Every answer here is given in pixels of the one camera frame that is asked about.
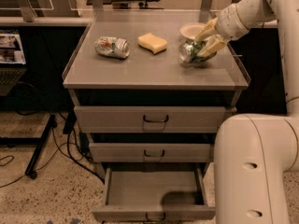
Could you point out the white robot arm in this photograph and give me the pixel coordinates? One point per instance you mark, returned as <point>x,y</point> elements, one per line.
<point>252,152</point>

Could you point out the grey drawer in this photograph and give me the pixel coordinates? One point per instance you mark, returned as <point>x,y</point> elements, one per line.
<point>153,192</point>
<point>151,152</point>
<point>152,119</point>

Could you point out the white paper bowl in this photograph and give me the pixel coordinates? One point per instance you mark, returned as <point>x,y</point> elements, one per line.
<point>191,30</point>

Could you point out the grey drawer cabinet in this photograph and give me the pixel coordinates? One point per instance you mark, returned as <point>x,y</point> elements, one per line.
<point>147,79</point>

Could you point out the yellow sponge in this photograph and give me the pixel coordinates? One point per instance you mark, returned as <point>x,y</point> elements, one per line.
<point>152,42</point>

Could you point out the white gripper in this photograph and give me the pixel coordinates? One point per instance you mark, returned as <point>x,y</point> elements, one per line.
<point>229,22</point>

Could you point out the grey top drawer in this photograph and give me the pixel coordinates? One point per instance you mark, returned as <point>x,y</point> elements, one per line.
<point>152,119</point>

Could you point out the laptop with screen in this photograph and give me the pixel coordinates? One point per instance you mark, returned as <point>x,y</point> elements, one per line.
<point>12,60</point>

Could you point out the white crushed soda can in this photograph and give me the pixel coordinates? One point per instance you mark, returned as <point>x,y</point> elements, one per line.
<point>112,47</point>

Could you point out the black stand leg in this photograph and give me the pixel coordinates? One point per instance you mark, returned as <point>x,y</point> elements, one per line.
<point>37,142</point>

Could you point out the green soda can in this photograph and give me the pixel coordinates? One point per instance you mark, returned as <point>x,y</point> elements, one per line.
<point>189,52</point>

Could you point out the grey bottom drawer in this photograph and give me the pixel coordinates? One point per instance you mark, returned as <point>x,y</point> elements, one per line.
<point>153,192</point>

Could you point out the grey middle drawer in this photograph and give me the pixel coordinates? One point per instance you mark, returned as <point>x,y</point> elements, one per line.
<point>151,152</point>

